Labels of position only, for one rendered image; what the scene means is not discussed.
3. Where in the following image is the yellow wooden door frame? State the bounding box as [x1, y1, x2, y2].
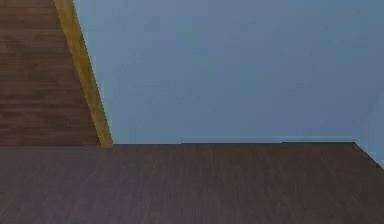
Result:
[53, 0, 114, 149]

